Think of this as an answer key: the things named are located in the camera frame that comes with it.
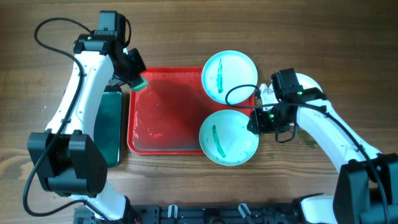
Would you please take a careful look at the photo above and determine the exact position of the green sponge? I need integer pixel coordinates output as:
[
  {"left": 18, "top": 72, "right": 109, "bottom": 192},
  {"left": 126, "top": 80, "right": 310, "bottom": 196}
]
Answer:
[{"left": 129, "top": 75, "right": 148, "bottom": 92}]

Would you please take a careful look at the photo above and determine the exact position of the white plate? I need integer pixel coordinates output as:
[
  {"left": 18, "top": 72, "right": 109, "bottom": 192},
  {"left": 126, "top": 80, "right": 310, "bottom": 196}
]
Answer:
[
  {"left": 198, "top": 110, "right": 259, "bottom": 166},
  {"left": 201, "top": 50, "right": 258, "bottom": 105},
  {"left": 259, "top": 73, "right": 323, "bottom": 105}
]

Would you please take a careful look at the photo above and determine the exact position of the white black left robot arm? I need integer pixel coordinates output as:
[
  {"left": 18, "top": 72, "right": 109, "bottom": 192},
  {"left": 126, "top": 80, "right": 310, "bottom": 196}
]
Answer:
[{"left": 22, "top": 31, "right": 147, "bottom": 223}]

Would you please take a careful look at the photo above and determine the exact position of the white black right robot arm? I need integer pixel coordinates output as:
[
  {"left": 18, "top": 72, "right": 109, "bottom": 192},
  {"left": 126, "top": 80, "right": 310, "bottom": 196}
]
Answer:
[{"left": 248, "top": 87, "right": 397, "bottom": 223}]

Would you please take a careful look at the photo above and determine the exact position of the dark green water tray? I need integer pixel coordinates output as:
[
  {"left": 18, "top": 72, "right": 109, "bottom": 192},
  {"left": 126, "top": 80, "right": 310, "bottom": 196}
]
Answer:
[{"left": 94, "top": 85, "right": 123, "bottom": 168}]

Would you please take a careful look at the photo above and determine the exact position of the red plastic tray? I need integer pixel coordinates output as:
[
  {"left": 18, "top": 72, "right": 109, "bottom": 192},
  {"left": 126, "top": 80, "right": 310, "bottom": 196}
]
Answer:
[{"left": 126, "top": 67, "right": 257, "bottom": 156}]

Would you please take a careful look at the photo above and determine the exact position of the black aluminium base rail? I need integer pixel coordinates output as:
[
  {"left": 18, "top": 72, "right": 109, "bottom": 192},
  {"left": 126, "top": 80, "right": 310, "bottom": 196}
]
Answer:
[{"left": 73, "top": 202, "right": 302, "bottom": 224}]

